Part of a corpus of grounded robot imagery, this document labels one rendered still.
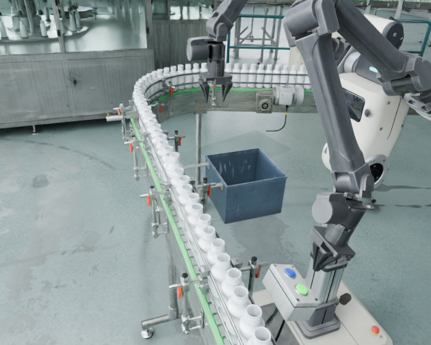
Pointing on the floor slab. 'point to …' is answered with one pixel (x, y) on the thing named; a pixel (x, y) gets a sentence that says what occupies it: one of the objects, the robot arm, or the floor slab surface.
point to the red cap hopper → (258, 38)
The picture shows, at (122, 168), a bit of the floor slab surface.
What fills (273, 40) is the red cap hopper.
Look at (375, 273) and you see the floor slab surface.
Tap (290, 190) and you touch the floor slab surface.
